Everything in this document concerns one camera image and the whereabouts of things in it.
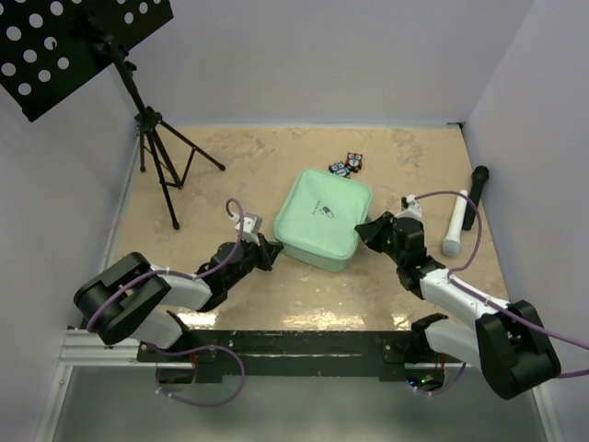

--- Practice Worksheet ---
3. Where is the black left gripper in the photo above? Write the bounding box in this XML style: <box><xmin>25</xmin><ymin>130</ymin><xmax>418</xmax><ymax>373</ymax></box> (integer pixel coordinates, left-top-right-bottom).
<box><xmin>225</xmin><ymin>233</ymin><xmax>285</xmax><ymax>290</ymax></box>

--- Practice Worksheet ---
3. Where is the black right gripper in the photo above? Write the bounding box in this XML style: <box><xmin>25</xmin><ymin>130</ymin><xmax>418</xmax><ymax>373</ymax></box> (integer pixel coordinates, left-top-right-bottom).
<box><xmin>353</xmin><ymin>213</ymin><xmax>404</xmax><ymax>267</ymax></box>

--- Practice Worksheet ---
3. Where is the mint green medicine case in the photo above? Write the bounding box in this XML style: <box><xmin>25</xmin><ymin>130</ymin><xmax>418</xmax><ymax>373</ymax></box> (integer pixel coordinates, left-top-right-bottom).
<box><xmin>273</xmin><ymin>169</ymin><xmax>373</xmax><ymax>273</ymax></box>

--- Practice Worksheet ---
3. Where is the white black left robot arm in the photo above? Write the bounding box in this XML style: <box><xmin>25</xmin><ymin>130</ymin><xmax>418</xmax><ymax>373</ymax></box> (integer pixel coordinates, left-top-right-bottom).
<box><xmin>74</xmin><ymin>233</ymin><xmax>283</xmax><ymax>361</ymax></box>

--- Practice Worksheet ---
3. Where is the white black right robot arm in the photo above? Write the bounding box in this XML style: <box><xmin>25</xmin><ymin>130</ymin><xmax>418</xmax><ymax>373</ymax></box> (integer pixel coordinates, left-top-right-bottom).
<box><xmin>355</xmin><ymin>212</ymin><xmax>561</xmax><ymax>400</ymax></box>

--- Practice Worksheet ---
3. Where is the white microphone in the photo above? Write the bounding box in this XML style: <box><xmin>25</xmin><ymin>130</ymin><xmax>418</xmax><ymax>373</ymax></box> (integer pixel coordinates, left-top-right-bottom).
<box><xmin>442</xmin><ymin>196</ymin><xmax>468</xmax><ymax>258</ymax></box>

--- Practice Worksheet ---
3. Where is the blue owl number block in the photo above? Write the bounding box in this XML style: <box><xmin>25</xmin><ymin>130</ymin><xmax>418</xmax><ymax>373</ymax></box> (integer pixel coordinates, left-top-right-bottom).
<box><xmin>328</xmin><ymin>161</ymin><xmax>352</xmax><ymax>178</ymax></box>

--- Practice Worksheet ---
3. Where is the black microphone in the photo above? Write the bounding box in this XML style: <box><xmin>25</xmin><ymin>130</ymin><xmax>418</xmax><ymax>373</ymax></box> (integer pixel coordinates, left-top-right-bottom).
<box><xmin>462</xmin><ymin>165</ymin><xmax>490</xmax><ymax>231</ymax></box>

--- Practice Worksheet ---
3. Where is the black music stand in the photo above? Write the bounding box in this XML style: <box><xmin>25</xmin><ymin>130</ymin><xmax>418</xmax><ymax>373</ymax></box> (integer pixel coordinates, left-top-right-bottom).
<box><xmin>0</xmin><ymin>0</ymin><xmax>227</xmax><ymax>230</ymax></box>

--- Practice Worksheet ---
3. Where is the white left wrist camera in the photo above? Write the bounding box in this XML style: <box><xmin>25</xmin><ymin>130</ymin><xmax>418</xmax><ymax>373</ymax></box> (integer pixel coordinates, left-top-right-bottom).
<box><xmin>231</xmin><ymin>213</ymin><xmax>263</xmax><ymax>245</ymax></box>

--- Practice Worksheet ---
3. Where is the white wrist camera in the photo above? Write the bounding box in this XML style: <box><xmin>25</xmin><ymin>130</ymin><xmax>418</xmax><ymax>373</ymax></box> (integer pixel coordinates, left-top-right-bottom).
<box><xmin>231</xmin><ymin>213</ymin><xmax>263</xmax><ymax>245</ymax></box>
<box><xmin>397</xmin><ymin>194</ymin><xmax>422</xmax><ymax>222</ymax></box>

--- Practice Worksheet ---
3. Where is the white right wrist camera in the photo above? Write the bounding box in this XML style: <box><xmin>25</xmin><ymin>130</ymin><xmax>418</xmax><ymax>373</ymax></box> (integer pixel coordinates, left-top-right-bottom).
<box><xmin>397</xmin><ymin>194</ymin><xmax>422</xmax><ymax>222</ymax></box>

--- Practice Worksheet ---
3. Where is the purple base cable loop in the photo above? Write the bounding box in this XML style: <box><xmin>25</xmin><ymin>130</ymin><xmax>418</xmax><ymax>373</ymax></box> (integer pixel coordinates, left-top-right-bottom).
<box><xmin>155</xmin><ymin>344</ymin><xmax>248</xmax><ymax>409</ymax></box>

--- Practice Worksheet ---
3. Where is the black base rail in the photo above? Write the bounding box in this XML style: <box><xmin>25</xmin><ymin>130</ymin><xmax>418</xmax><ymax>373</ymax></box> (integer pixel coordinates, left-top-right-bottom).
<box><xmin>137</xmin><ymin>330</ymin><xmax>441</xmax><ymax>383</ymax></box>

